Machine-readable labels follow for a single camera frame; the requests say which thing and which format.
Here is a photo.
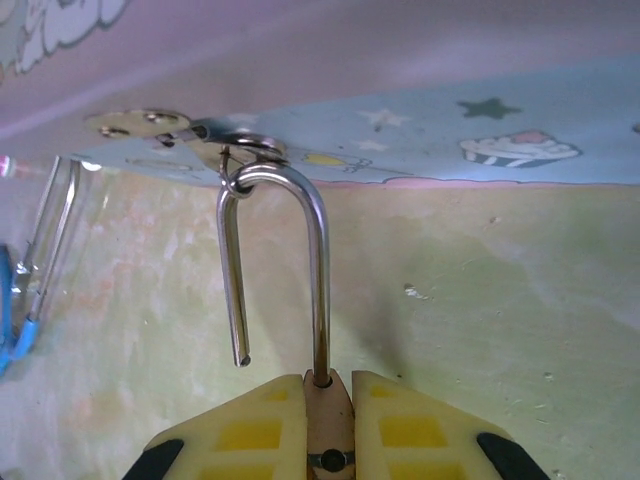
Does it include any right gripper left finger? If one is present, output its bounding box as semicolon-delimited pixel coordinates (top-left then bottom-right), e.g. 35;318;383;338
121;371;308;480

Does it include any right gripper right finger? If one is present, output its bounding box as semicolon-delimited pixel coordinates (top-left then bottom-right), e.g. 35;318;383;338
351;370;544;480

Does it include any small brass padlock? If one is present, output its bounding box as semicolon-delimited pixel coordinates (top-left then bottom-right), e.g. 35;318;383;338
215;161;358;474

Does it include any cartoon printed tin box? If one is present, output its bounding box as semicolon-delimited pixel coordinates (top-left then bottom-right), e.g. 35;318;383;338
0;0;640;197

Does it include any blue stethoscope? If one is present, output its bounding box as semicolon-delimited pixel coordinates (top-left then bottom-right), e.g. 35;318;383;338
0;154;84;377

